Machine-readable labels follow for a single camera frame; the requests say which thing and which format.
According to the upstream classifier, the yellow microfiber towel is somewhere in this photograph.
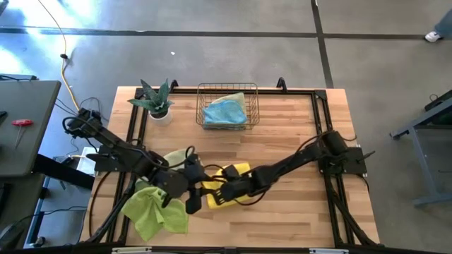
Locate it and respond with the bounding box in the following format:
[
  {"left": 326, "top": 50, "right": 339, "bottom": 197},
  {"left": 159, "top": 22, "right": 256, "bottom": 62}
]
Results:
[{"left": 201, "top": 162, "right": 253, "bottom": 210}]

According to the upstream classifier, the black aluminium table frame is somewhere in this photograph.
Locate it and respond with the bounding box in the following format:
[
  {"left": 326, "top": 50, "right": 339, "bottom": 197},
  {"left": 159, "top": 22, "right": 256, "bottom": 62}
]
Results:
[{"left": 80, "top": 76, "right": 381, "bottom": 254}]

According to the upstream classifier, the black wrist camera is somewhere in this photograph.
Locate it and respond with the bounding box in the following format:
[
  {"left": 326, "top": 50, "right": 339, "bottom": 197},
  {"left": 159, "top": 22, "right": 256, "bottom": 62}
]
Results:
[
  {"left": 222, "top": 164, "right": 242, "bottom": 179},
  {"left": 184, "top": 192, "right": 204, "bottom": 215}
]

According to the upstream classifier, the black side table foot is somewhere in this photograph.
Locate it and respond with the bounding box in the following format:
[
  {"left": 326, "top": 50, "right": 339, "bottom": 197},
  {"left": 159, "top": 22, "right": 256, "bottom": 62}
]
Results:
[{"left": 32, "top": 152, "right": 96, "bottom": 191}]

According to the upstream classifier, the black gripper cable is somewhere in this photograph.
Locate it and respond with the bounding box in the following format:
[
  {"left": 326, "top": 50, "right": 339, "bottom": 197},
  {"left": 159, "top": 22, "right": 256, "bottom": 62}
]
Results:
[
  {"left": 136, "top": 145, "right": 197, "bottom": 171},
  {"left": 232, "top": 188, "right": 271, "bottom": 207}
]

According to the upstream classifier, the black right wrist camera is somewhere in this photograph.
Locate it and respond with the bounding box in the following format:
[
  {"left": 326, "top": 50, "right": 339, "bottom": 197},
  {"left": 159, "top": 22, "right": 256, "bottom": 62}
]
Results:
[{"left": 222, "top": 164, "right": 242, "bottom": 179}]

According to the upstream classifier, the white power adapter box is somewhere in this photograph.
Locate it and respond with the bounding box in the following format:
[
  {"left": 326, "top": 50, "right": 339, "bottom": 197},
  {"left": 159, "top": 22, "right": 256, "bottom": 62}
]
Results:
[{"left": 75, "top": 145, "right": 98, "bottom": 174}]

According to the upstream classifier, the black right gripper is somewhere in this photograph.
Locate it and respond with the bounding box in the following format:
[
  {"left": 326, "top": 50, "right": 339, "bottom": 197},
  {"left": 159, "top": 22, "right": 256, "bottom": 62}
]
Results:
[{"left": 210, "top": 176, "right": 254, "bottom": 207}]

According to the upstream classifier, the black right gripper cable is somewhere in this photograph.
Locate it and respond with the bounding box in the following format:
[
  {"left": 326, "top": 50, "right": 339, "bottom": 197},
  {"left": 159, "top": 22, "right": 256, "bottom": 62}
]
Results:
[{"left": 232, "top": 188, "right": 271, "bottom": 207}]

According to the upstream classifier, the grey side table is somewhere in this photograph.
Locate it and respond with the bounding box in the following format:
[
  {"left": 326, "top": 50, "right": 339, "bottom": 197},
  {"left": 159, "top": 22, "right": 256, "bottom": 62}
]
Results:
[{"left": 0, "top": 79, "right": 62, "bottom": 178}]

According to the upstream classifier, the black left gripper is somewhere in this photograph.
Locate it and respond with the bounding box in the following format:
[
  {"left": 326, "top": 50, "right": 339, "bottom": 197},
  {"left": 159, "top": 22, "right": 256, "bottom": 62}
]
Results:
[{"left": 182, "top": 154, "right": 216, "bottom": 198}]

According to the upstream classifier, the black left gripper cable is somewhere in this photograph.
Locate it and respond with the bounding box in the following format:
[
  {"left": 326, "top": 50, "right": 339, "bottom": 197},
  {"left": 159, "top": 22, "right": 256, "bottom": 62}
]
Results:
[{"left": 136, "top": 145, "right": 197, "bottom": 171}]

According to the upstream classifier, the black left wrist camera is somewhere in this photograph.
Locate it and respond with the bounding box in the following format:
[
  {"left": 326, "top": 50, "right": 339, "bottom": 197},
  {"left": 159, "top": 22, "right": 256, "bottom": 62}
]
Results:
[{"left": 184, "top": 192, "right": 204, "bottom": 215}]

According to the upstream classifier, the red-handled tool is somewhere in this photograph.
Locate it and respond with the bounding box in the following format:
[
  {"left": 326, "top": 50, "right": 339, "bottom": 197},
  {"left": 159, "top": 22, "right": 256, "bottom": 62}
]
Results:
[{"left": 11, "top": 119, "right": 34, "bottom": 150}]

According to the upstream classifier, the yellow floor cable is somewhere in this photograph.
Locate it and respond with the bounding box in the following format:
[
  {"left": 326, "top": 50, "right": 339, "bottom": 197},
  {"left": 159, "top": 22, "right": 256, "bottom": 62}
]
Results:
[{"left": 37, "top": 0, "right": 83, "bottom": 112}]

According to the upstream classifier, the lime green microfiber towel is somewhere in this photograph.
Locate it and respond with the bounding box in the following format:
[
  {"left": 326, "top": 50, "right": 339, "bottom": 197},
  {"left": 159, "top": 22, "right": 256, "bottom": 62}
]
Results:
[{"left": 120, "top": 186, "right": 190, "bottom": 243}]

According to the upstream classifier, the metal wire basket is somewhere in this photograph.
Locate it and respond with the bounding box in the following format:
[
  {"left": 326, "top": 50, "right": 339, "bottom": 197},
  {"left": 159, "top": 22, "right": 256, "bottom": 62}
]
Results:
[{"left": 195, "top": 82, "right": 261, "bottom": 131}]

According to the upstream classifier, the blue-grey metal desk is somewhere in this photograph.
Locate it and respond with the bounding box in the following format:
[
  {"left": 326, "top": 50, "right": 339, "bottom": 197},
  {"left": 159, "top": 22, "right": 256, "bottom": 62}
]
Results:
[{"left": 389, "top": 88, "right": 452, "bottom": 208}]

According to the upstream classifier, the green snake plant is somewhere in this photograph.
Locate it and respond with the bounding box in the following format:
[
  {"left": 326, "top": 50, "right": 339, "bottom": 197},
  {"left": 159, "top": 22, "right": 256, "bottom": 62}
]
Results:
[{"left": 127, "top": 78, "right": 175, "bottom": 111}]

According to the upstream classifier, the person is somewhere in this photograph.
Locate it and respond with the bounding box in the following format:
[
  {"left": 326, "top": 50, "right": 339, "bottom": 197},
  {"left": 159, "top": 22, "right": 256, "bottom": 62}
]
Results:
[{"left": 424, "top": 7, "right": 452, "bottom": 44}]

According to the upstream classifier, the white plant pot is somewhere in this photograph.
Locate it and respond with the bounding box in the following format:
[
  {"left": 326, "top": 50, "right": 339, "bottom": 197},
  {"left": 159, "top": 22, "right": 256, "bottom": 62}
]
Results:
[{"left": 148, "top": 107, "right": 174, "bottom": 127}]

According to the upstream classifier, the blue microfiber towel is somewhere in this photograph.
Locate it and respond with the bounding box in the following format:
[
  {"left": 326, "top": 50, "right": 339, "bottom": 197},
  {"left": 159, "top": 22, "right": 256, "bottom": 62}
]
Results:
[{"left": 203, "top": 99, "right": 249, "bottom": 126}]

